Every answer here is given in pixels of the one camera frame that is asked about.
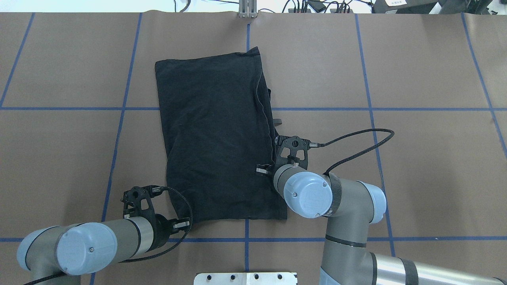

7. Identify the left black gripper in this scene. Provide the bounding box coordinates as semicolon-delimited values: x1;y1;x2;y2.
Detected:
121;186;191;250

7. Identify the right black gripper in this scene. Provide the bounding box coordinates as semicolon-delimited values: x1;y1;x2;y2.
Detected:
255;135;310;175

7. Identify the black printed t-shirt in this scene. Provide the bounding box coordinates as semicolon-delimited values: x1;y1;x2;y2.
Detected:
154;47;288;223

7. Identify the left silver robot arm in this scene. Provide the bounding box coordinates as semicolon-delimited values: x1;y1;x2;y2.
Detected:
16;185;193;285

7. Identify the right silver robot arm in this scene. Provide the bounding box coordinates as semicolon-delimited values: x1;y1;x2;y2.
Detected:
256;135;506;285

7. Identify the brown paper table cover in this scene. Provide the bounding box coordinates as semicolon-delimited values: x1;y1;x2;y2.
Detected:
0;11;506;285

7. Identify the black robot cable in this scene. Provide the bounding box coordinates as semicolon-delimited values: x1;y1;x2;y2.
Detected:
24;187;194;285

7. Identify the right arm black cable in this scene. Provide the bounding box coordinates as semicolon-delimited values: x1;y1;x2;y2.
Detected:
309;129;395;175

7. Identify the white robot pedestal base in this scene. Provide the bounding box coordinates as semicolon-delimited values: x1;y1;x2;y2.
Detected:
193;272;298;285

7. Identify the aluminium frame post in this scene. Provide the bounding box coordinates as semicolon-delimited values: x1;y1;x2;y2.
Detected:
238;0;258;19

